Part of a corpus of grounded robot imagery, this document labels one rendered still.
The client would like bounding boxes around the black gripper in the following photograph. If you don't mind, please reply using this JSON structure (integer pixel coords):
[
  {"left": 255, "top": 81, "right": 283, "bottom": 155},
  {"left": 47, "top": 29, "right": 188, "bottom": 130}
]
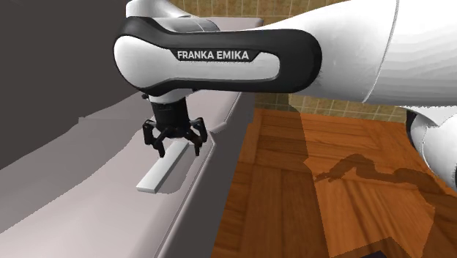
[{"left": 142, "top": 97, "right": 209, "bottom": 159}]

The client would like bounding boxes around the white flat bar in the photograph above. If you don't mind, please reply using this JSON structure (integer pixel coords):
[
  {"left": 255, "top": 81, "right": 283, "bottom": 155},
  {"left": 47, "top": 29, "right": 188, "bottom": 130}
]
[{"left": 135, "top": 140, "right": 190, "bottom": 194}]

